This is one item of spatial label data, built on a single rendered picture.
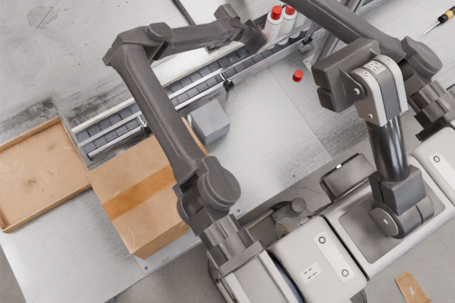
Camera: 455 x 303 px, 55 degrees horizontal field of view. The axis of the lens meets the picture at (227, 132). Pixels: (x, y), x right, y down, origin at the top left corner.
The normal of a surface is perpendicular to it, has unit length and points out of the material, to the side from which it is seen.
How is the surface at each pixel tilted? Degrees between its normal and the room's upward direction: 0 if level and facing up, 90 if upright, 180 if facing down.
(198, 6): 0
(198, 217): 48
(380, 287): 0
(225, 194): 42
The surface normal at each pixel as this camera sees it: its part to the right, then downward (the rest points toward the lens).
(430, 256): 0.06, -0.33
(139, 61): 0.63, -0.46
